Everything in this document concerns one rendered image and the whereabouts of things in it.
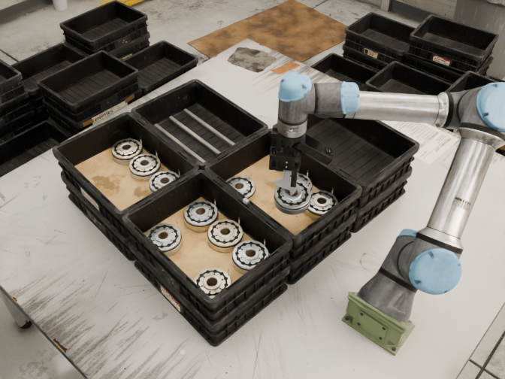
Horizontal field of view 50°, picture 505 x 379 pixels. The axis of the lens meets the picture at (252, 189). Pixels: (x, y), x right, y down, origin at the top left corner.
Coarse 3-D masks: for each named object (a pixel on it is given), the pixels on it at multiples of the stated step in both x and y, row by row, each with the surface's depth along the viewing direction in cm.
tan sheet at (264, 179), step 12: (252, 168) 181; (264, 168) 181; (252, 180) 177; (264, 180) 177; (264, 192) 173; (264, 204) 169; (276, 216) 166; (288, 216) 166; (300, 216) 166; (288, 228) 162; (300, 228) 162
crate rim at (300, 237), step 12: (264, 132) 179; (240, 144) 174; (228, 156) 171; (204, 168) 166; (348, 180) 163; (360, 192) 160; (252, 204) 156; (348, 204) 158; (264, 216) 152; (324, 216) 152; (312, 228) 149; (300, 240) 148
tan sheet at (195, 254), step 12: (180, 216) 165; (180, 228) 162; (192, 240) 159; (204, 240) 159; (252, 240) 159; (180, 252) 156; (192, 252) 156; (204, 252) 156; (216, 252) 156; (180, 264) 153; (192, 264) 153; (204, 264) 153; (216, 264) 153; (228, 264) 153; (192, 276) 150; (240, 276) 150
